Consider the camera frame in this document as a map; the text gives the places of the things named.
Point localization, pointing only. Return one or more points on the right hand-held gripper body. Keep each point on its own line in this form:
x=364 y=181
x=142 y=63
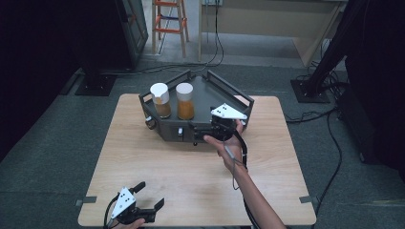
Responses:
x=223 y=125

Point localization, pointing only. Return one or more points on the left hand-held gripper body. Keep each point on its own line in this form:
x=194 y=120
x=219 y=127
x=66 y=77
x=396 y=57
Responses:
x=125 y=203

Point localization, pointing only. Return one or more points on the dark grey metal rack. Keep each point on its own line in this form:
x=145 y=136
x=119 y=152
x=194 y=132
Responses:
x=207 y=92

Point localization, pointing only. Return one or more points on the yellow spice jar white lid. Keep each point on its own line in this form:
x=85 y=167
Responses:
x=185 y=109

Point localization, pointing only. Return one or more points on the brown spice jar yellow button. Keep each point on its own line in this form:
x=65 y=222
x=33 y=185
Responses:
x=163 y=108

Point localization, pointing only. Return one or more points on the person's left hand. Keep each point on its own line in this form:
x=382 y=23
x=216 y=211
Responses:
x=129 y=224

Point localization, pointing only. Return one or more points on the person's right hand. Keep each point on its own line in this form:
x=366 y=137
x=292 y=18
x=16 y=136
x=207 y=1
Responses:
x=227 y=149

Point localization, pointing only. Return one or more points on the grey tape strip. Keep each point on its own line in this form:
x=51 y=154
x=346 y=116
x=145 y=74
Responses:
x=308 y=199
x=86 y=200

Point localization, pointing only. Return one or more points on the black square stand base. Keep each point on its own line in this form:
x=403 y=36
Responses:
x=310 y=92
x=95 y=85

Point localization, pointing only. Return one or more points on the light wooden desk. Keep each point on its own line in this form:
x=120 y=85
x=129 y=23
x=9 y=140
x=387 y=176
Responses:
x=254 y=22

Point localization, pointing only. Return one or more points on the wooden step ladder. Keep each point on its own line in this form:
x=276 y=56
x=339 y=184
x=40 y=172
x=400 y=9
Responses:
x=168 y=19

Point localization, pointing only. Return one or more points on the dark framed panel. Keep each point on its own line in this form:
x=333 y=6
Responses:
x=135 y=28

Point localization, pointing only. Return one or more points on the black slanted stand pole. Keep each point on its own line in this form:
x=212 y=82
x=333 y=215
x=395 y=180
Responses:
x=334 y=44

